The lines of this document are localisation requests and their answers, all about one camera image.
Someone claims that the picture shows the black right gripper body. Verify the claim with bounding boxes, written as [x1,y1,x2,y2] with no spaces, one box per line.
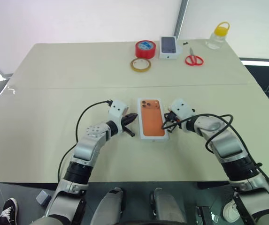
[168,112,181,130]

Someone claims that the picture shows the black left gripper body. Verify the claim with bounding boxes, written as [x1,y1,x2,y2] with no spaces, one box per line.
[120,114,131,132]

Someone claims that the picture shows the orange phone box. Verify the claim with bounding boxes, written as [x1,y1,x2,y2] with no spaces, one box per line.
[137,97,169,143]

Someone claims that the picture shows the phone box with dark print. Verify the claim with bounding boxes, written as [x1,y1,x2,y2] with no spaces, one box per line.
[158,36,183,60]

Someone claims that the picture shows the clear jar with yellow lid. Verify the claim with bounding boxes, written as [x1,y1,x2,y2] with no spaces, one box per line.
[205,21,231,50]

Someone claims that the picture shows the small grey box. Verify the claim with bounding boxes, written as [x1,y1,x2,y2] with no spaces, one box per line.
[36,190,52,207]

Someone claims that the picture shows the clear tan tape roll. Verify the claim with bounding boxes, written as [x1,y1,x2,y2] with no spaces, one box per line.
[130,57,152,73]

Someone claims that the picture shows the red tape roll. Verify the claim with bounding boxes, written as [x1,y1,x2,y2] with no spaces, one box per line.
[135,40,157,59]

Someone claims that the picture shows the grey rounded robot leg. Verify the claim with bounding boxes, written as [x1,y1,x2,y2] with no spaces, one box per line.
[96,187,127,225]
[149,187,187,225]

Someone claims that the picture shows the grey vertical pole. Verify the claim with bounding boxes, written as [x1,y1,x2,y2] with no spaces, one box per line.
[173,0,189,41]

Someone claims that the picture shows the white shoe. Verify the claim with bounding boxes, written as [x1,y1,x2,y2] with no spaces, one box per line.
[223,198,239,222]

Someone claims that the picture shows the black and white sneaker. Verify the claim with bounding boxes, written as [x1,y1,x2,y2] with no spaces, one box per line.
[0,197,19,225]

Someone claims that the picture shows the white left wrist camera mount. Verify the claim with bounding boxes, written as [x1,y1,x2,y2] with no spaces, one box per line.
[108,100,129,123]

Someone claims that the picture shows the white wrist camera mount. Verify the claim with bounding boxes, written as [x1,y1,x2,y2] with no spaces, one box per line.
[108,100,129,123]
[170,98,195,120]

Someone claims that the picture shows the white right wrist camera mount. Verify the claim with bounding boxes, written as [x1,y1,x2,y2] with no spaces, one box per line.
[170,98,195,120]

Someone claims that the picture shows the red handled scissors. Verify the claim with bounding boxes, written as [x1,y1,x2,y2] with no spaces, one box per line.
[184,47,205,67]

